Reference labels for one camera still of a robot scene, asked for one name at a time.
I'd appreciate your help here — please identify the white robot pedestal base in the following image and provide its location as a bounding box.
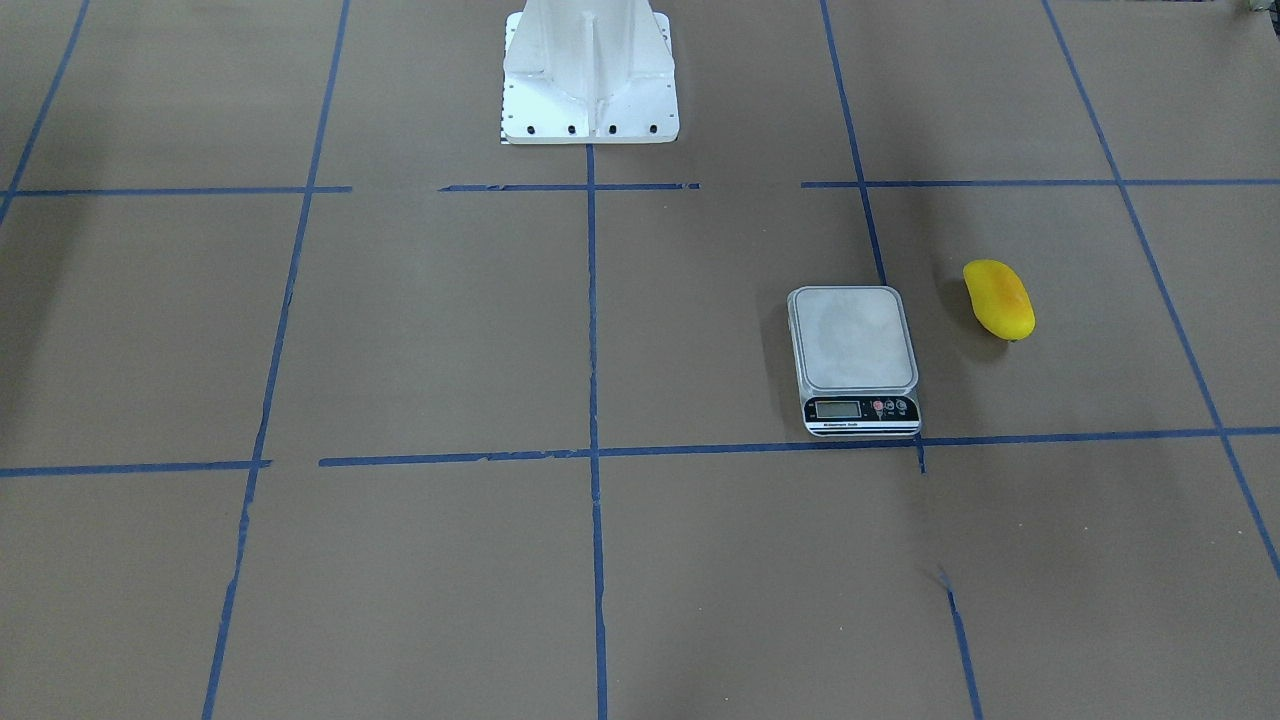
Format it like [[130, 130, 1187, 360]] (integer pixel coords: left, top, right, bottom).
[[500, 1, 681, 145]]

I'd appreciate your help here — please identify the digital kitchen scale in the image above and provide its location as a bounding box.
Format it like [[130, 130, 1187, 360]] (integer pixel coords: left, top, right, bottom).
[[787, 284, 923, 439]]

